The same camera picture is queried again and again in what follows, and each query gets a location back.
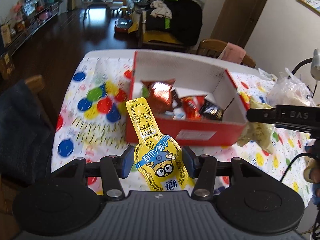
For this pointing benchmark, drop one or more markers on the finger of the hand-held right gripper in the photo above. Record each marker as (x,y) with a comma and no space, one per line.
(261,115)

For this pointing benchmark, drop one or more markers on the yellow cartoon jelly pouch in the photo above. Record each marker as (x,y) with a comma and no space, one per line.
(160,160)

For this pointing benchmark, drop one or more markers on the balloon print tablecloth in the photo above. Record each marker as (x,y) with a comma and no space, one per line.
(82,120)

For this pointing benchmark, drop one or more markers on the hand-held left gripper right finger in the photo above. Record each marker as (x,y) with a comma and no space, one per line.
(188,162)

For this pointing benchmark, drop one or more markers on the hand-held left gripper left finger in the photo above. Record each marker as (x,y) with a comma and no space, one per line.
(127,163)

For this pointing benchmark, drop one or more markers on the dark blue cloth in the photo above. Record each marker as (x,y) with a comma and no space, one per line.
(22,135)

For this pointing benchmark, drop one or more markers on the white garment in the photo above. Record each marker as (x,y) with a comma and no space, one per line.
(160,8)

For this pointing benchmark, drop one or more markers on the red cardboard box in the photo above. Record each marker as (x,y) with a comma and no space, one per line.
(200,135)

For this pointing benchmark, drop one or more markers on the grey desk lamp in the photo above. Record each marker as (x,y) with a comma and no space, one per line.
(316,65)

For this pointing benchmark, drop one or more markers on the clear plastic bag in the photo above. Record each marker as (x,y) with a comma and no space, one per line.
(290,90)

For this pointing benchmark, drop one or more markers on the orange-red snack packet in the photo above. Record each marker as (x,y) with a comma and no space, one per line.
(192,106)

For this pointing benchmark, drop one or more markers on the wooden door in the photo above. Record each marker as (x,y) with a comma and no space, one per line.
(240,10)

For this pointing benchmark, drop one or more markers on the long low cabinet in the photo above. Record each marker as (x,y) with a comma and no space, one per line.
(30,22)

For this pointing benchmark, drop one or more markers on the black snack packet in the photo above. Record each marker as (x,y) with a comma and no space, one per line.
(211,110)

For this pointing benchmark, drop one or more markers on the pink cloth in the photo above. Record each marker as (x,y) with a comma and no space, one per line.
(232,53)

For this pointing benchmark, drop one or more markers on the coffee table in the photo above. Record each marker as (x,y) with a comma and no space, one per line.
(97,5)

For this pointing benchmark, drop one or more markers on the light blue snack packet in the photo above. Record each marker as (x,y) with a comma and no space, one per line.
(178,113)

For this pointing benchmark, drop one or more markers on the black jacket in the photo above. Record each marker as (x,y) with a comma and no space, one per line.
(185,17)

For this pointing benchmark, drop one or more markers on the cream snack packet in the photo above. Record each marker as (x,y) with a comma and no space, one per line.
(255,135)

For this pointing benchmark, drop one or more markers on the person's right hand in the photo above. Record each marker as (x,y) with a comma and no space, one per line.
(312,173)

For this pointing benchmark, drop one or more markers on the dark red foil snack packet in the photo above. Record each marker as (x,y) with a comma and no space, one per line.
(158,95)

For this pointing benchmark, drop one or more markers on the red toy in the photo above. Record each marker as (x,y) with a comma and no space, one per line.
(122,25)

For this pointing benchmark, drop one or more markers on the wooden chair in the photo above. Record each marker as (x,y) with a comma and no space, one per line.
(35,85)
(210,47)

